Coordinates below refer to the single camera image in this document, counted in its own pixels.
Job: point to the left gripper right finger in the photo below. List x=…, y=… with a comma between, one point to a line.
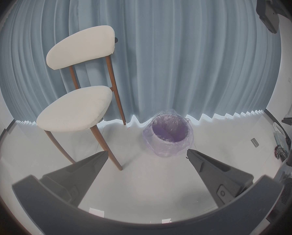
x=217, y=180

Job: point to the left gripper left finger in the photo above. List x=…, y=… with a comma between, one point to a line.
x=75, y=177

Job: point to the white trash bin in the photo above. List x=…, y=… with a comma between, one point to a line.
x=165, y=148

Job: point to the purple plastic bag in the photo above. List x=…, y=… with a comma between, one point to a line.
x=170, y=131

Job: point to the crumpled black plastic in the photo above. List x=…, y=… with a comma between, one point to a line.
x=280, y=152

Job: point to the white padded wooden chair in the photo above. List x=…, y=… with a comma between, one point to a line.
x=75, y=106

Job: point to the pale blue curtain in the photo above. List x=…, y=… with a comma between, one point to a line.
x=185, y=45

